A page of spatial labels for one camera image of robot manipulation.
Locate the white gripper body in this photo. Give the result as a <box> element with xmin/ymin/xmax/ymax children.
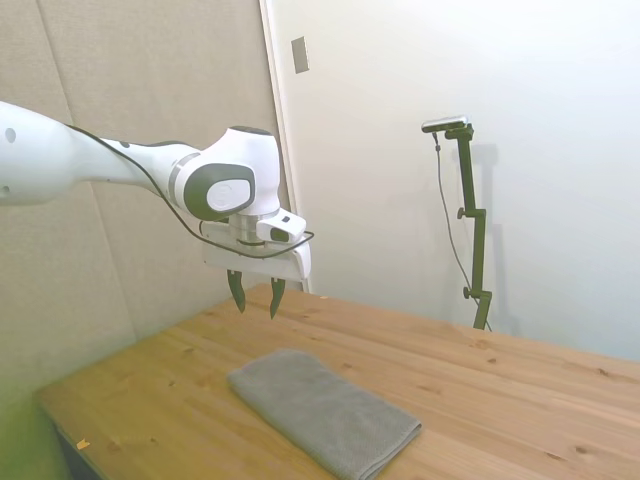
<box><xmin>198</xmin><ymin>220</ymin><xmax>313</xmax><ymax>282</ymax></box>

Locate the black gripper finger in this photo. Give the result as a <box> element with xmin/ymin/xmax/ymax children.
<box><xmin>268</xmin><ymin>277</ymin><xmax>288</xmax><ymax>321</ymax></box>
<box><xmin>226</xmin><ymin>269</ymin><xmax>247</xmax><ymax>315</ymax></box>

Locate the grey folded towel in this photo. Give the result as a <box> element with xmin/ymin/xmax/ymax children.
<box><xmin>226</xmin><ymin>348</ymin><xmax>423</xmax><ymax>480</ymax></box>

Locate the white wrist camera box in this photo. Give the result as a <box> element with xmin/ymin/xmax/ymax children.
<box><xmin>255</xmin><ymin>213</ymin><xmax>308</xmax><ymax>248</ymax></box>

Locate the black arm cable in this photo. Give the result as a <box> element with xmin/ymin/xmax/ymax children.
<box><xmin>63</xmin><ymin>124</ymin><xmax>317</xmax><ymax>261</ymax></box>

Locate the white vertical wall trim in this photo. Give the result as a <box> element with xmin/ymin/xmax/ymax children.
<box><xmin>258</xmin><ymin>0</ymin><xmax>312</xmax><ymax>295</ymax></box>

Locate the dark green camera stand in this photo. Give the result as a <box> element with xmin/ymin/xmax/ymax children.
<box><xmin>443</xmin><ymin>124</ymin><xmax>495</xmax><ymax>331</ymax></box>

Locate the grey wall plate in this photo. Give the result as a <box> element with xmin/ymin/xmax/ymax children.
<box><xmin>290</xmin><ymin>35</ymin><xmax>310</xmax><ymax>76</ymax></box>

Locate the grey exterior camera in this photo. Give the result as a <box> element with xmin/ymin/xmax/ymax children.
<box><xmin>420</xmin><ymin>114</ymin><xmax>472</xmax><ymax>135</ymax></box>

